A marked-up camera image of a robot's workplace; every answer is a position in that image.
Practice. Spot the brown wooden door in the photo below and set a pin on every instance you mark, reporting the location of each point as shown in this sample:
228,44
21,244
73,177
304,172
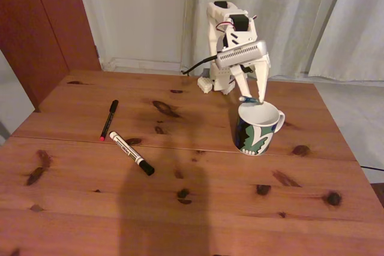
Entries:
39,28

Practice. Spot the green transparent pen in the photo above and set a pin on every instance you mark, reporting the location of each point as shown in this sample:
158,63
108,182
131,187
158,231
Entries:
248,99

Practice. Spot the white curtain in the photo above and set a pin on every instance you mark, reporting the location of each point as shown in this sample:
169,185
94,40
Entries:
354,28
300,19

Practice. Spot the white furniture panel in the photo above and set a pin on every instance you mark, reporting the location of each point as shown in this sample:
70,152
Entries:
13,100

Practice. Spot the thin black pen red end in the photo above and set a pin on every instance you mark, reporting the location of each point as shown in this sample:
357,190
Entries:
108,119

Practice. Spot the silver camera box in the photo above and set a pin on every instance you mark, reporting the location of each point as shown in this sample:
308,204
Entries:
241,53

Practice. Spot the white marker black cap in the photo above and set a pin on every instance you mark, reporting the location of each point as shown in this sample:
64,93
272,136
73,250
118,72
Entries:
130,152

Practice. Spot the white mug green blue pattern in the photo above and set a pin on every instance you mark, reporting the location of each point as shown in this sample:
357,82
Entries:
253,139

